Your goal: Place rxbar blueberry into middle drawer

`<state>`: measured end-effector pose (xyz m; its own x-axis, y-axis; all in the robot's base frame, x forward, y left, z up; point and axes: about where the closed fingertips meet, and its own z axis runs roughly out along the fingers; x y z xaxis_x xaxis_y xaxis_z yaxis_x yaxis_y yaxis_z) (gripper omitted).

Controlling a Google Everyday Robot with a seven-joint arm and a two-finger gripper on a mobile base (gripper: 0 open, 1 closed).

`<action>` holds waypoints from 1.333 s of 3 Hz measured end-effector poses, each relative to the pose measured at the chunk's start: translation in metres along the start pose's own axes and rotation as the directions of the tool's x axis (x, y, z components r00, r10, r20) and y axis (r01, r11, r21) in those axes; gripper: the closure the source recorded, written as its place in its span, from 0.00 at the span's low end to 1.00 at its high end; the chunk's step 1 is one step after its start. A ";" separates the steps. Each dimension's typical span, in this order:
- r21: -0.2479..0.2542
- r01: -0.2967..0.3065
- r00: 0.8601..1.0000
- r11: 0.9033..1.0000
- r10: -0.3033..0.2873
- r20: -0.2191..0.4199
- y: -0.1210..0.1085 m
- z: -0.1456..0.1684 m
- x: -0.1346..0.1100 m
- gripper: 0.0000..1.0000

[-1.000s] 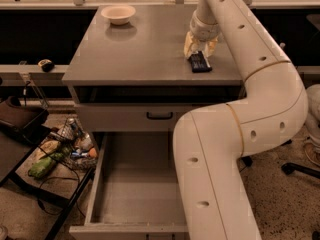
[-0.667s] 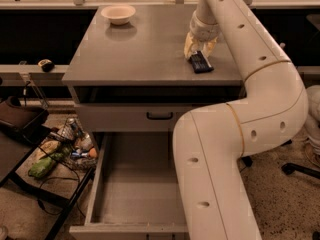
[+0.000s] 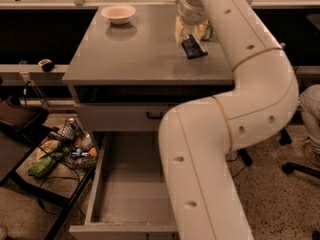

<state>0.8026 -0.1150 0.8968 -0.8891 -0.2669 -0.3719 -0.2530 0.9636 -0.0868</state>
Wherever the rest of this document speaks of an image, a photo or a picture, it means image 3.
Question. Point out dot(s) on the green soda can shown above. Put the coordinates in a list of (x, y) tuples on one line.
[(208, 33)]

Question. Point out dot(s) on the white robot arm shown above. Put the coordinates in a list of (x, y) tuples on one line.
[(195, 137)]

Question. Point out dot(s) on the grey drawer cabinet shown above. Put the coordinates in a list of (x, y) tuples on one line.
[(140, 63)]

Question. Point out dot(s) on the white paper bowl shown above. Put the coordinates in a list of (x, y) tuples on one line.
[(118, 14)]

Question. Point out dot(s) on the green snack bag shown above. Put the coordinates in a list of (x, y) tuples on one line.
[(43, 166)]

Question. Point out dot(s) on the black chair base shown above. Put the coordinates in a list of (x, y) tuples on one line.
[(289, 167)]

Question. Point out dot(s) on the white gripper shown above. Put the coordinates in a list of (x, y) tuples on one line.
[(190, 14)]

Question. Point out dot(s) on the yellow chip bag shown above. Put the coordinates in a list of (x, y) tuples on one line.
[(47, 148)]

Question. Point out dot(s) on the closed grey middle drawer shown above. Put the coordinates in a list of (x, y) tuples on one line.
[(119, 117)]

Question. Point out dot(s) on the open grey bottom drawer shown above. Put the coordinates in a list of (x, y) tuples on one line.
[(129, 198)]

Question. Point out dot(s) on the black power adapter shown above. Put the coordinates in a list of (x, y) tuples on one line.
[(245, 157)]

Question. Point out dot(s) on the dark blue snack bar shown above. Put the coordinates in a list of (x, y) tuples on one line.
[(193, 48)]

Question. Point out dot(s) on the black drawer handle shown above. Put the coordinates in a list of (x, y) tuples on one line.
[(155, 116)]

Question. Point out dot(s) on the black side cart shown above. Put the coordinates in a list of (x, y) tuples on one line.
[(13, 153)]

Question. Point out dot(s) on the black tape measure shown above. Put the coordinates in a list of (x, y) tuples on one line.
[(46, 65)]

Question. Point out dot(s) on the person's shoe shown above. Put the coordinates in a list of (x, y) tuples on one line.
[(311, 154)]

